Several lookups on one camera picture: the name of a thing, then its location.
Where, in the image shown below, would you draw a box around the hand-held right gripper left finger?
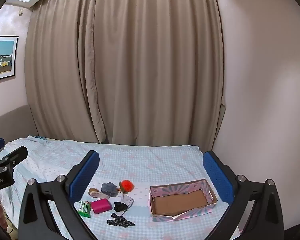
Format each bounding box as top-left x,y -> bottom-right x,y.
17,150 -> 100,240

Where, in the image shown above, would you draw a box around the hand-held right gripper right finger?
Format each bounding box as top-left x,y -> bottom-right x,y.
202,151 -> 284,240

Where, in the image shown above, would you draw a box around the brown plush toy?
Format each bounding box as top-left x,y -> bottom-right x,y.
88,188 -> 110,200

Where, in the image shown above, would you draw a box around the grey knitted toy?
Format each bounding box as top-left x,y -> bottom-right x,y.
101,182 -> 118,198

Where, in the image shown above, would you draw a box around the green tissue packet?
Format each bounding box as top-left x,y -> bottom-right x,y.
78,200 -> 92,218

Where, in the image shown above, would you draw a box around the pink pouch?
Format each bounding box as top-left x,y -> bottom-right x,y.
91,198 -> 112,214

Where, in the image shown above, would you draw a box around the cardboard box with pink lining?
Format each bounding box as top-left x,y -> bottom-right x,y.
149,179 -> 218,222

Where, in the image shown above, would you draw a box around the black sock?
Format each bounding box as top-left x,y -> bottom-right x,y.
113,201 -> 128,212

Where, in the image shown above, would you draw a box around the white plastic bag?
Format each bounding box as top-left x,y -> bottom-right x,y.
120,194 -> 135,208

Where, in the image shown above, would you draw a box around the black patterned cloth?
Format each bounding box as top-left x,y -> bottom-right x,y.
107,213 -> 136,228

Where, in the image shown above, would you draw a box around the beige curtain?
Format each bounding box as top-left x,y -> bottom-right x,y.
25,0 -> 227,146

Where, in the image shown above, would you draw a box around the framed wall picture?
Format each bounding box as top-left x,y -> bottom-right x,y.
0,35 -> 19,83

